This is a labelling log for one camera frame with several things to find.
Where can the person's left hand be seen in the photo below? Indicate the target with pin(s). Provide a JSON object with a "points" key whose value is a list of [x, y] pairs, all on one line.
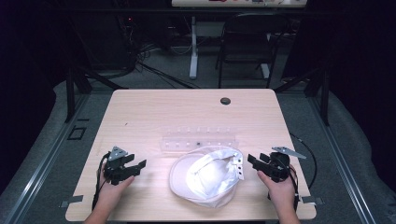
{"points": [[112, 193]]}

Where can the black metal frame post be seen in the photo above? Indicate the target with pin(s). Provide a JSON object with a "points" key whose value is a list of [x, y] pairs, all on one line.
{"points": [[70, 93], [325, 96]]}

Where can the dark round table grommet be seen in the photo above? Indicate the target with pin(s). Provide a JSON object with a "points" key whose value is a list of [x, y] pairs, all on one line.
{"points": [[225, 100]]}

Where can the white desk leg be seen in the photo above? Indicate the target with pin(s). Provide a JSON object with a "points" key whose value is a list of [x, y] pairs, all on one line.
{"points": [[193, 53]]}

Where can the black chair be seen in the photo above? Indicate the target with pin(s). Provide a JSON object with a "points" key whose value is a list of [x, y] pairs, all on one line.
{"points": [[249, 43]]}

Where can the aluminium floor rail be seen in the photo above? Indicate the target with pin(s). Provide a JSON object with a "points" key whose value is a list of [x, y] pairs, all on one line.
{"points": [[342, 161], [40, 161]]}

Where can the clear acrylic rack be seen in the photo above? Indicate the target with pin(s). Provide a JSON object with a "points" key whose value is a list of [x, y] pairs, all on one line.
{"points": [[199, 140]]}

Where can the white cap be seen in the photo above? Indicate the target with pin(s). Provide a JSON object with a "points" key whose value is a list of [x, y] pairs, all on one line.
{"points": [[205, 177]]}

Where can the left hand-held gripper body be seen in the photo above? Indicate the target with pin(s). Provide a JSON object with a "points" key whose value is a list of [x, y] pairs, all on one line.
{"points": [[115, 170]]}

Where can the person's right hand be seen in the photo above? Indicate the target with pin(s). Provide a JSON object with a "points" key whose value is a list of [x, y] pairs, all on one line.
{"points": [[280, 191]]}

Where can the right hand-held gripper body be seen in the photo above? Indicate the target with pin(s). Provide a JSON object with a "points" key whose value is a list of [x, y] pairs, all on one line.
{"points": [[278, 166]]}

